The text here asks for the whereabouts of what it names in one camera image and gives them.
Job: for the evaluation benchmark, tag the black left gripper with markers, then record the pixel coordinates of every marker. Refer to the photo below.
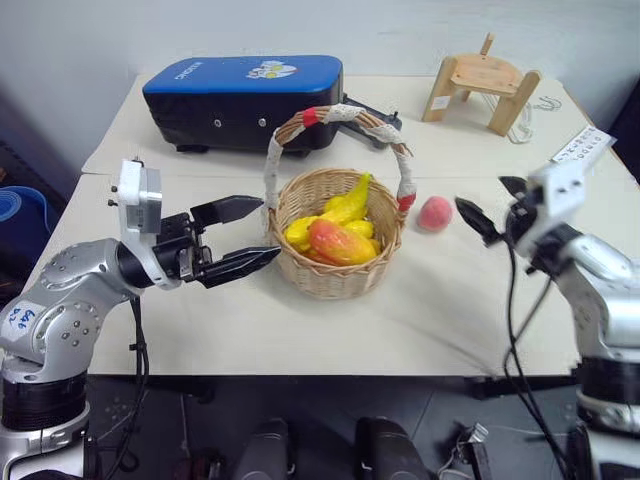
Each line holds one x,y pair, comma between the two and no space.
177,250

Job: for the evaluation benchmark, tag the dark rounded shape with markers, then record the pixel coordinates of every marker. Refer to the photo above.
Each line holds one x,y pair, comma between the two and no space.
390,450
262,450

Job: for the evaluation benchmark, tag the wooden stand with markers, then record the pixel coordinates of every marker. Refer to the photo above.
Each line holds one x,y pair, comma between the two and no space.
482,75

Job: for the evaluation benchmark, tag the yellow banana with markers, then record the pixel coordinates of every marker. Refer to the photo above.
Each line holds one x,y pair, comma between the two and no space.
352,200

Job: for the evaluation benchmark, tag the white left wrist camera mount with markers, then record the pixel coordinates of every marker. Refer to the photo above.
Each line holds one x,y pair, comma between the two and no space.
134,200

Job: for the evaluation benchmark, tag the white printed label sheet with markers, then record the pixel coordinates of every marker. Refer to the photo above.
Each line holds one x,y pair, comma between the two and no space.
582,146

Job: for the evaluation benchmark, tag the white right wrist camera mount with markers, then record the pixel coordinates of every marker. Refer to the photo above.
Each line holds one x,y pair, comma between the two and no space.
560,186

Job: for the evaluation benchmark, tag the red yellow mango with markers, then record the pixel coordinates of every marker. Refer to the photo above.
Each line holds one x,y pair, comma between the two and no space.
340,243

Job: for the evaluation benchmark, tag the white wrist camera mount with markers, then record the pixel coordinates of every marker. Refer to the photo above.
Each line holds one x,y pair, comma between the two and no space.
134,200
560,186

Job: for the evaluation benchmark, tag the blue round container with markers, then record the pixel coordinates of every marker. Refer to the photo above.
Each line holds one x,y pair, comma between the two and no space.
20,210

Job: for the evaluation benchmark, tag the blue and black case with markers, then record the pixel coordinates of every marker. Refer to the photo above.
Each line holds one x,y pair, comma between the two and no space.
235,95

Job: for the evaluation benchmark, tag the yellow lemon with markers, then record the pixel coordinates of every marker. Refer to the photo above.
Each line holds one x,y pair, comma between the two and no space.
299,233

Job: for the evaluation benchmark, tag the pink peach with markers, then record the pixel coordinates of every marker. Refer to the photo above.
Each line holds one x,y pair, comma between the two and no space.
435,214

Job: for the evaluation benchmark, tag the small yellow fruit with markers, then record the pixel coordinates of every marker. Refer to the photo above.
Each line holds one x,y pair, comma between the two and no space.
363,229

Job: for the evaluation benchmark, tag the small silver connector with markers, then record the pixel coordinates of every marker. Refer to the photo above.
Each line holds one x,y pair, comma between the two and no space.
472,440

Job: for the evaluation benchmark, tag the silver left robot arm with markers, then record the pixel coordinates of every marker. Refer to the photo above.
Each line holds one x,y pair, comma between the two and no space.
65,295

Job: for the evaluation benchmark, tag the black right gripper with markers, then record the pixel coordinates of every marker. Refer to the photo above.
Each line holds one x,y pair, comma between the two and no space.
522,207

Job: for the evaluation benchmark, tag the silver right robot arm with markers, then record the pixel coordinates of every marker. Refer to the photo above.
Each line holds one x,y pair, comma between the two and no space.
600,285

